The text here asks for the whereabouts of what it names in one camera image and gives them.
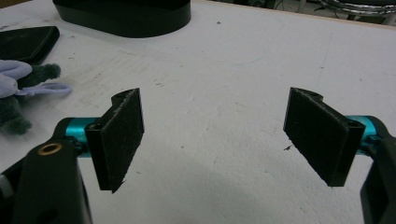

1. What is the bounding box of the black pouch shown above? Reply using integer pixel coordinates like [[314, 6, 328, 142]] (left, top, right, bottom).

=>
[[0, 25, 61, 65]]

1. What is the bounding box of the black oval tray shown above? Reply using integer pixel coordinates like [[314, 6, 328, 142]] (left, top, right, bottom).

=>
[[51, 0, 192, 39]]

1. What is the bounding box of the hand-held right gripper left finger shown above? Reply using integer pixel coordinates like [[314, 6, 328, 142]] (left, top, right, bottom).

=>
[[53, 87, 146, 194]]

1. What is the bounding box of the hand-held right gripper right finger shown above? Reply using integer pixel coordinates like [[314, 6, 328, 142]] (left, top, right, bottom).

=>
[[282, 87, 389, 188]]

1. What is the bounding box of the chrome metal stand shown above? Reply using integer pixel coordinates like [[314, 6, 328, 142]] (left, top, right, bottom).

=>
[[317, 0, 396, 26]]

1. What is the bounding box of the green and lilac plush toy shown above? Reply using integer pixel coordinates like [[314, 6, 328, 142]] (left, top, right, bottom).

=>
[[0, 59, 73, 136]]

